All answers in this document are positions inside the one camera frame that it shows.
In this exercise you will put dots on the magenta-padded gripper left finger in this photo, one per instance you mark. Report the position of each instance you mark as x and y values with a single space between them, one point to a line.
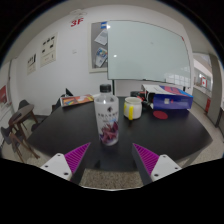
76 156

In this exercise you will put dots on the colourful flat book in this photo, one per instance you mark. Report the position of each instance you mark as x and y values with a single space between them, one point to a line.
76 100

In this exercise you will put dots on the dark side chair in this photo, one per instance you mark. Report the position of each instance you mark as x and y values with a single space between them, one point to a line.
23 104

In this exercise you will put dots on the red flag sign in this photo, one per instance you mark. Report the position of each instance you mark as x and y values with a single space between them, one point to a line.
203 81

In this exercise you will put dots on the flat round red coaster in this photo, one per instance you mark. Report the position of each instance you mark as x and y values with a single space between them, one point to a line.
160 115

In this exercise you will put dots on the small round wooden table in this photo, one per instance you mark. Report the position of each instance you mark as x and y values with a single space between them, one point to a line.
21 115

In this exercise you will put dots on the small white wall poster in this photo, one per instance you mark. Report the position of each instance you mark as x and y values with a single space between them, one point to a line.
31 64

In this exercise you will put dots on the blue cardboard box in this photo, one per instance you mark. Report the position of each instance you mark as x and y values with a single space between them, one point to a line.
171 100

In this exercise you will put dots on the black and red items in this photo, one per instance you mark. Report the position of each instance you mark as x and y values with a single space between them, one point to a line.
136 94

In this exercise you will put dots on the red fire extinguisher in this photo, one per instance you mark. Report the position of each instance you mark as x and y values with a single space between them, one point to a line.
207 106

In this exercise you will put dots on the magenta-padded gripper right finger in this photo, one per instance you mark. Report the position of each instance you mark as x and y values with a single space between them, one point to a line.
146 158

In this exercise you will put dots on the white-labelled black-capped drink bottle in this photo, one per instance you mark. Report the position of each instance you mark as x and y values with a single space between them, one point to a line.
106 120

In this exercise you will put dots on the red wall sign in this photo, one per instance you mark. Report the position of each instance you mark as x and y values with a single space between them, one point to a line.
76 22

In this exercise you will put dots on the large glass whiteboard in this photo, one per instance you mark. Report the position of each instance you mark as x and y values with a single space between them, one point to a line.
148 50

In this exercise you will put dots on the large white wall poster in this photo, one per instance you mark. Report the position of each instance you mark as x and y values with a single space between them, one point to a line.
49 50

